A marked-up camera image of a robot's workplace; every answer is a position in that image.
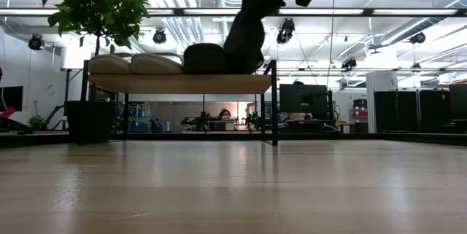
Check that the wooden shelf with black frame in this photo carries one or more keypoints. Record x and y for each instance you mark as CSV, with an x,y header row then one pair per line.
x,y
178,83

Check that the grey slide sandal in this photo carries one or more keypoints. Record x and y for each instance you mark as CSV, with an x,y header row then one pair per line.
x,y
157,65
109,65

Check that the black ceiling spotlight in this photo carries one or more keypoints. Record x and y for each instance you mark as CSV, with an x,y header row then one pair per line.
x,y
349,63
284,33
160,37
417,38
35,42

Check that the person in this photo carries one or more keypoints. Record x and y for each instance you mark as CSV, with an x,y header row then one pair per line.
x,y
298,82
225,113

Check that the black desk monitor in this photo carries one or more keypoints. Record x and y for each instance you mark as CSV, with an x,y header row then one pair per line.
x,y
303,99

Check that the black and red equipment stack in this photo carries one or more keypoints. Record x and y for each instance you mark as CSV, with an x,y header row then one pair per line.
x,y
360,104

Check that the blue bin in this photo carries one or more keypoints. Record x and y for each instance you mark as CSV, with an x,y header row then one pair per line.
x,y
157,126

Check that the green leafy plant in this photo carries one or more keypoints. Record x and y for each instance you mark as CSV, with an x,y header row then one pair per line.
x,y
95,8

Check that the dark partition panels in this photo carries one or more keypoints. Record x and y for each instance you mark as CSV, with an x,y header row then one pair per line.
x,y
408,112

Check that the black plant pot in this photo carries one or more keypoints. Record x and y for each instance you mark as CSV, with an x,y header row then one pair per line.
x,y
90,121

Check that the black cabinet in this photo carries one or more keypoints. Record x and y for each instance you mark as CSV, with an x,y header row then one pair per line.
x,y
458,106

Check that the small green plant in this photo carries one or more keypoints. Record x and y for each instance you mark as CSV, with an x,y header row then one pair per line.
x,y
37,121

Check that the black overhead frame beam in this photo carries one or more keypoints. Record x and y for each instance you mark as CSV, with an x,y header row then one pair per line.
x,y
365,12

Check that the black rail behind table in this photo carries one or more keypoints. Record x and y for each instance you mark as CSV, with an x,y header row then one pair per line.
x,y
365,138

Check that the black background rig frame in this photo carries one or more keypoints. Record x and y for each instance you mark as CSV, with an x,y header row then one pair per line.
x,y
66,92

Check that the black wall monitor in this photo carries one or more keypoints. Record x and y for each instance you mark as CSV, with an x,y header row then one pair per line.
x,y
11,97

